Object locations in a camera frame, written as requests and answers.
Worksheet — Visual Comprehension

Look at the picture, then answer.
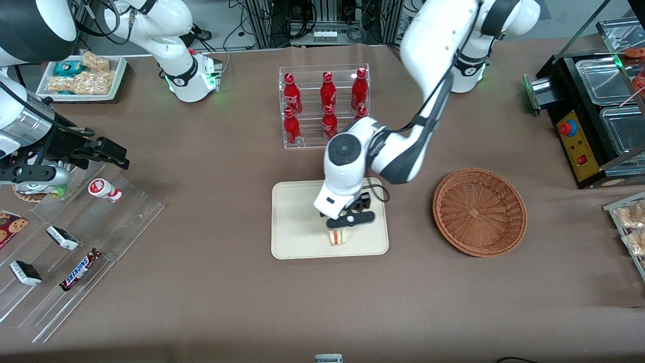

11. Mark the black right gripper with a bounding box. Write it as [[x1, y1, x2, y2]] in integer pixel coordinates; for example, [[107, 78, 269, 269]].
[[30, 123, 131, 170]]

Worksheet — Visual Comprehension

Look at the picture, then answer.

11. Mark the cream plastic tray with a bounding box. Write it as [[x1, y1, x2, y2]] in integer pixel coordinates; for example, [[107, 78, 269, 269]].
[[271, 177, 390, 260]]

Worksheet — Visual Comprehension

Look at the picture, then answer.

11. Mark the white rectangular snack tray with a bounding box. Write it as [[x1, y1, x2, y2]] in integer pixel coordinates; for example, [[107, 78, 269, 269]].
[[36, 54, 128, 103]]

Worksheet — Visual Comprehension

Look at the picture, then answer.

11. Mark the brown wicker basket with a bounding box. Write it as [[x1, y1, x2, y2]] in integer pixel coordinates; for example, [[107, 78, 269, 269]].
[[432, 168, 528, 258]]

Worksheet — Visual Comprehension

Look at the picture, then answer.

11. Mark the grey snack tray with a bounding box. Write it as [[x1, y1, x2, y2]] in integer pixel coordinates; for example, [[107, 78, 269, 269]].
[[603, 191, 645, 282]]

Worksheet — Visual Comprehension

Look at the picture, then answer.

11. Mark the white red yogurt bottle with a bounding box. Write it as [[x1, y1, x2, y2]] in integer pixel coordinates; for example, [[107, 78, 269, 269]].
[[88, 178, 123, 204]]

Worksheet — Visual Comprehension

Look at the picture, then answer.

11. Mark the clear acrylic stepped shelf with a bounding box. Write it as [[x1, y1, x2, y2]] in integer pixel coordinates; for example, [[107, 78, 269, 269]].
[[0, 161, 167, 344]]

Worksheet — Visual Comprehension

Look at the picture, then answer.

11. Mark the large rice cracker bag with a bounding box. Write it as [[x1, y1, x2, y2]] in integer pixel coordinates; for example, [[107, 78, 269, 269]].
[[73, 71, 116, 96]]

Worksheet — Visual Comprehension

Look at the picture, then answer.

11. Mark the medium rice cracker bag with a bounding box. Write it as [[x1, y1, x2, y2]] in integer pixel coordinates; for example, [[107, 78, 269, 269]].
[[46, 76, 76, 94]]

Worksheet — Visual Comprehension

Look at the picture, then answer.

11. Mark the small wicker coaster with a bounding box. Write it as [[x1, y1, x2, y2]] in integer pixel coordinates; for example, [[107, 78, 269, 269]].
[[12, 183, 68, 203]]

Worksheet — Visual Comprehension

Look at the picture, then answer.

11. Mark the small rice cracker bag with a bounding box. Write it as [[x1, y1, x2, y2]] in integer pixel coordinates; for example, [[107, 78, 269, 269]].
[[81, 50, 111, 73]]

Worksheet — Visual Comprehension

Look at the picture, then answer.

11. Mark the teal snack packet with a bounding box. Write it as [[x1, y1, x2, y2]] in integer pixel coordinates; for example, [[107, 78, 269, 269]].
[[52, 60, 84, 78]]

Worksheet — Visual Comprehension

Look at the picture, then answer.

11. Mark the black white snack packet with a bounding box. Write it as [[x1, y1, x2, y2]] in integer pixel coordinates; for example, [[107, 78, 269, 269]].
[[10, 260, 43, 287], [46, 225, 80, 251]]

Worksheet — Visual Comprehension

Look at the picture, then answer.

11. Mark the snickers chocolate bar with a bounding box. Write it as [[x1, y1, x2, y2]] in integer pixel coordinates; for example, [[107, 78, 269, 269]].
[[59, 248, 103, 292]]

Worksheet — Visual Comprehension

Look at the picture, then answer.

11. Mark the red cookie package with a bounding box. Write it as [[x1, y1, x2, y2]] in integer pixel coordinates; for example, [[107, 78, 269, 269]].
[[0, 209, 30, 251]]

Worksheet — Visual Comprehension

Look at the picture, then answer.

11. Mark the clear acrylic bottle rack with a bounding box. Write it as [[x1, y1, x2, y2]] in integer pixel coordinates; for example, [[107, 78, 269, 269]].
[[278, 63, 371, 150]]

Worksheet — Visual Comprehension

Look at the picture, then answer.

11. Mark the black food warmer machine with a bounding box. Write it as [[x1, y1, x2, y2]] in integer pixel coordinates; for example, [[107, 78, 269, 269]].
[[523, 18, 645, 190]]

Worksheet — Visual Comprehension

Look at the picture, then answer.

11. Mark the clear bag of pastries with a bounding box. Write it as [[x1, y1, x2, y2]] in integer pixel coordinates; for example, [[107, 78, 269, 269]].
[[622, 229, 645, 258], [615, 201, 645, 230]]

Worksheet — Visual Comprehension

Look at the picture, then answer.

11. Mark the metal food pan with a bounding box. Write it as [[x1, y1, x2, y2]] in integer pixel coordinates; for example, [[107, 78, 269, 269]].
[[574, 55, 636, 107], [600, 105, 645, 158]]

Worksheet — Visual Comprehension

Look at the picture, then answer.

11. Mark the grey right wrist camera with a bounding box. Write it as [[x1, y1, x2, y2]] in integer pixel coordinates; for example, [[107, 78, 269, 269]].
[[0, 164, 72, 186]]

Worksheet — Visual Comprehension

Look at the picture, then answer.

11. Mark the aluminium equipment frame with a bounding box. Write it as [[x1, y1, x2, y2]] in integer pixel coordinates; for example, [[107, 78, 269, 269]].
[[241, 0, 405, 49]]

